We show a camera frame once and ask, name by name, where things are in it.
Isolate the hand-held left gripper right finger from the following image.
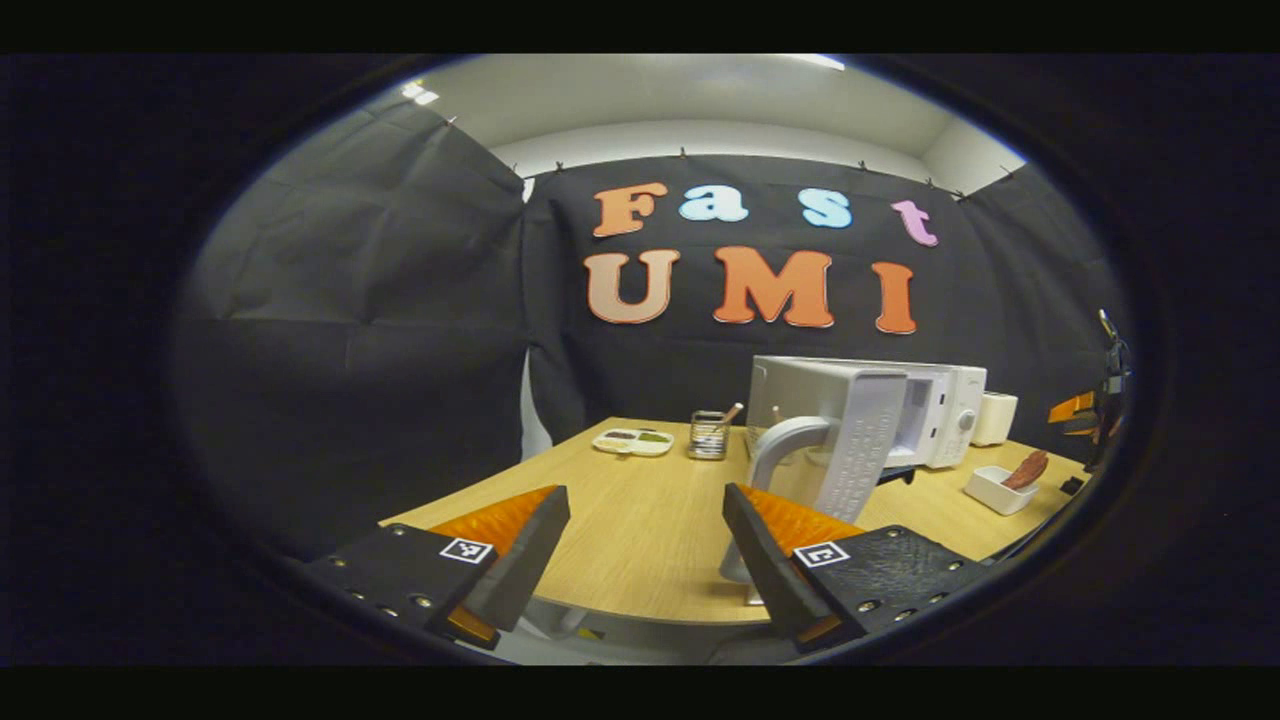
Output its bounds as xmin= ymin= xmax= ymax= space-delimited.
xmin=722 ymin=483 xmax=996 ymax=653

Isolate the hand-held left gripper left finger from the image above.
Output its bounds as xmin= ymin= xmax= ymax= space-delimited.
xmin=300 ymin=485 xmax=571 ymax=651

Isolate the brown meat strip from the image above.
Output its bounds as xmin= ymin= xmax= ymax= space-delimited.
xmin=1002 ymin=450 xmax=1050 ymax=491

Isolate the white microwave oven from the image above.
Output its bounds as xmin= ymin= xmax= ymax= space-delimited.
xmin=718 ymin=355 xmax=988 ymax=606

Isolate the white toaster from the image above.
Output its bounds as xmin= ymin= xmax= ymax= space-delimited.
xmin=972 ymin=391 xmax=1019 ymax=447

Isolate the white rectangular dish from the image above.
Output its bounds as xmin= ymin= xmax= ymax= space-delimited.
xmin=963 ymin=465 xmax=1041 ymax=517

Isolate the metal mesh utensil holder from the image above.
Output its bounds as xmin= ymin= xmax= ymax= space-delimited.
xmin=688 ymin=410 xmax=729 ymax=461

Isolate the white divided condiment plate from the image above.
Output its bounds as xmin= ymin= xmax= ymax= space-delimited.
xmin=592 ymin=427 xmax=675 ymax=458

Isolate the black backdrop cloth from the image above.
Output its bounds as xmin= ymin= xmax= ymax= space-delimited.
xmin=170 ymin=95 xmax=1136 ymax=561

